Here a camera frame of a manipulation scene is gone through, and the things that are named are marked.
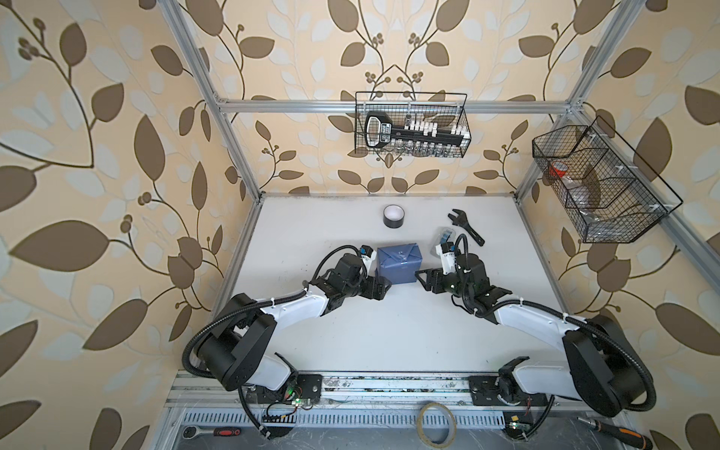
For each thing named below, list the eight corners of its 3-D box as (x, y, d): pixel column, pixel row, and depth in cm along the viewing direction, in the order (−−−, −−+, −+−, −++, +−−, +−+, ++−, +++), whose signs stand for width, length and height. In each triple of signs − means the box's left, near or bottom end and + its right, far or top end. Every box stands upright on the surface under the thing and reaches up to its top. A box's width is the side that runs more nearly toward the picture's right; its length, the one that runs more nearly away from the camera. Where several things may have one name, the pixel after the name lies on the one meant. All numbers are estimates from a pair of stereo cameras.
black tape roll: (383, 228, 113) (383, 221, 109) (382, 212, 119) (382, 204, 115) (405, 228, 113) (406, 220, 109) (403, 212, 119) (404, 204, 115)
